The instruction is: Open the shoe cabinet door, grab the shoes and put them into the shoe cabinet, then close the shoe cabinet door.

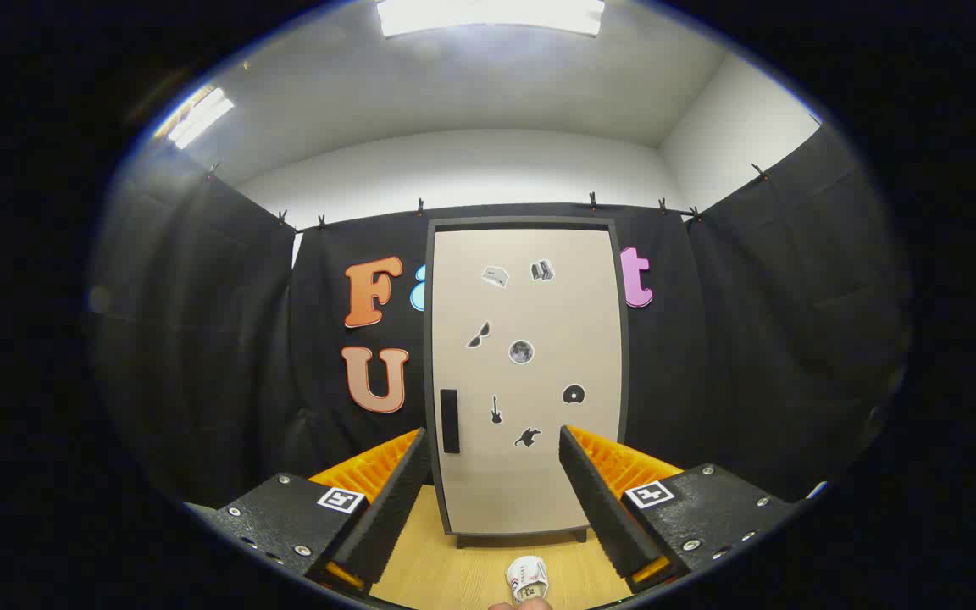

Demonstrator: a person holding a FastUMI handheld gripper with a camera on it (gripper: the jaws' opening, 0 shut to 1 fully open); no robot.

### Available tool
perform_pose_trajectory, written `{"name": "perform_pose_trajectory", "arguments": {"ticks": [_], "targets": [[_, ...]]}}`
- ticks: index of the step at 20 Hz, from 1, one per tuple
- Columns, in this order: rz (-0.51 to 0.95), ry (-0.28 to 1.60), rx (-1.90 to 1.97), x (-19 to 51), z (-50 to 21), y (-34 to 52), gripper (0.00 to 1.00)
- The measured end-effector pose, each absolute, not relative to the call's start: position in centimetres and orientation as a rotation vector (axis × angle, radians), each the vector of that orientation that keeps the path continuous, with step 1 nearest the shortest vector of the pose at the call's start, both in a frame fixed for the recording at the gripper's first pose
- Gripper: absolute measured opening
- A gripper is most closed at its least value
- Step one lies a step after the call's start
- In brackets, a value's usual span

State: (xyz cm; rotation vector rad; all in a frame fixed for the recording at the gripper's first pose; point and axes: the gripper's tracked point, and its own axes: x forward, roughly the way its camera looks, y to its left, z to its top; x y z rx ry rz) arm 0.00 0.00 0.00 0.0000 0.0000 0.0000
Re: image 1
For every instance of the beige shoe cabinet door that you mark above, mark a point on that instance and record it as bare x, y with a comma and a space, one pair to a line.
573, 322

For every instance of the row of black cloth clips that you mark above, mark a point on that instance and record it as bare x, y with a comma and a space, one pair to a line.
592, 201

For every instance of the black backdrop cloth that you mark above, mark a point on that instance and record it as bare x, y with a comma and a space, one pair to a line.
200, 339

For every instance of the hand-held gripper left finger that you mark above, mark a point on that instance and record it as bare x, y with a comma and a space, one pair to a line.
386, 508

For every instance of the white canvas shoe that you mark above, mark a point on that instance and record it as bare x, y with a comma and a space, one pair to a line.
527, 576

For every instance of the long ceiling light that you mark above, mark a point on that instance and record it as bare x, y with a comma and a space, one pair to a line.
200, 117
488, 15

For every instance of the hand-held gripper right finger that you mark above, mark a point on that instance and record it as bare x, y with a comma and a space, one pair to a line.
602, 508

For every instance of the grey shoe cabinet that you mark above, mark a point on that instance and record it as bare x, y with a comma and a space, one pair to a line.
522, 223

